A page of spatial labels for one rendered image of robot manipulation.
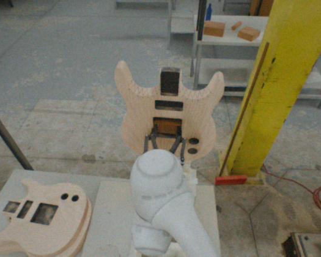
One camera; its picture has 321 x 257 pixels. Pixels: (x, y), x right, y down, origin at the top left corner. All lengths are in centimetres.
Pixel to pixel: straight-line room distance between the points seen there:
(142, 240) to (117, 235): 63
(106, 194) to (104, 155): 139
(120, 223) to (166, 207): 80
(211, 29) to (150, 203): 252
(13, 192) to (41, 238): 40
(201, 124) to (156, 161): 40
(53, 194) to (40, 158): 158
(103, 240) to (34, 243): 29
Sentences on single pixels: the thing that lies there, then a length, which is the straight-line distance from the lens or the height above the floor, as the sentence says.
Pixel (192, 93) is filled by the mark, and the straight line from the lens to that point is 77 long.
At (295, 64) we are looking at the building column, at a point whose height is 129.
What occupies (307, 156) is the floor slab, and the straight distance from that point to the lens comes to 306.
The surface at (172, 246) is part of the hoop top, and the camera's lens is 106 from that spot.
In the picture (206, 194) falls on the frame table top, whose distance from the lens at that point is 131.
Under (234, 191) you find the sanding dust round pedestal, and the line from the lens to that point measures 246.
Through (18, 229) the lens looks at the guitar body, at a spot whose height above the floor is 99.
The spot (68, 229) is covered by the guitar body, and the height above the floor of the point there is 99.
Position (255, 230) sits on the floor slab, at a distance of 235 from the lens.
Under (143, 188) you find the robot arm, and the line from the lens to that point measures 44.
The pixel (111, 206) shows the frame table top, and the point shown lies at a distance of 128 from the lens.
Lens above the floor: 206
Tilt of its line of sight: 46 degrees down
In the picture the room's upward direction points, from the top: straight up
